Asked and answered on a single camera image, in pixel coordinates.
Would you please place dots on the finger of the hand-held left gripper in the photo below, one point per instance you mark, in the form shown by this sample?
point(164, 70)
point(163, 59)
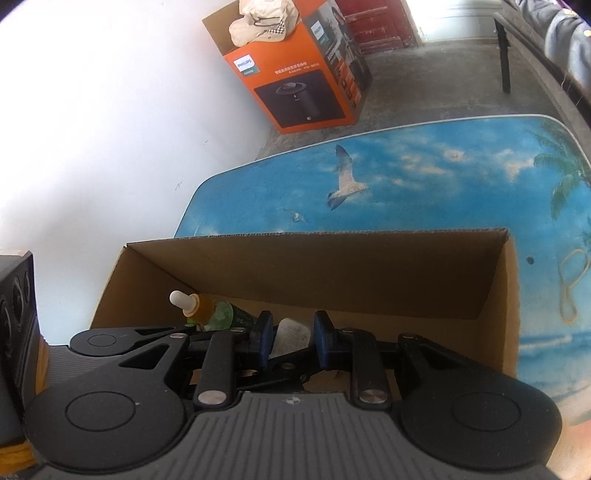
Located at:
point(157, 331)
point(295, 364)

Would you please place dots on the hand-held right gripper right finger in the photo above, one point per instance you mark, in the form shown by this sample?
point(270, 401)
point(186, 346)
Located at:
point(322, 339)

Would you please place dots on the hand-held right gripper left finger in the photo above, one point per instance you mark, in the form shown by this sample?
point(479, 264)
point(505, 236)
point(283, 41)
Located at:
point(263, 339)

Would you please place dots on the white charger plug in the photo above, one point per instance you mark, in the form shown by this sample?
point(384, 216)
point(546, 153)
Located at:
point(291, 334)

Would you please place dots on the green dropper bottle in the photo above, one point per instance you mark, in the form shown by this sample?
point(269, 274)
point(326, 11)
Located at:
point(203, 309)

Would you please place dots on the brown cardboard box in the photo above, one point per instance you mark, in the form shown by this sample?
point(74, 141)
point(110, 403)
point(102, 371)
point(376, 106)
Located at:
point(323, 272)

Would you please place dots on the blue printed table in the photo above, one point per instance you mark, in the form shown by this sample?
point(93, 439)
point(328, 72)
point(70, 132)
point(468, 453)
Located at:
point(415, 184)

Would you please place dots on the tan rubber band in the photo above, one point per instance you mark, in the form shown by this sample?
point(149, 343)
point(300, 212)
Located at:
point(561, 300)

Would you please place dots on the orange appliance box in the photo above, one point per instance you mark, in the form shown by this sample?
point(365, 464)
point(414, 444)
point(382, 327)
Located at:
point(277, 60)

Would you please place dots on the beige cloth hat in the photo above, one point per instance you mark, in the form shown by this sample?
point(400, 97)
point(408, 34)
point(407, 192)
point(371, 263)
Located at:
point(263, 21)

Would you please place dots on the red wooden door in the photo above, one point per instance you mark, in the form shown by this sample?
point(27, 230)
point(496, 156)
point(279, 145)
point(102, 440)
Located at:
point(378, 23)

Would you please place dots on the black bench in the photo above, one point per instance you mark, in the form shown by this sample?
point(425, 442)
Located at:
point(505, 55)

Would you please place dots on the grey clothing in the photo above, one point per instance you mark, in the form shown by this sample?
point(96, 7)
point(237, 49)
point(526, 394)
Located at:
point(563, 32)

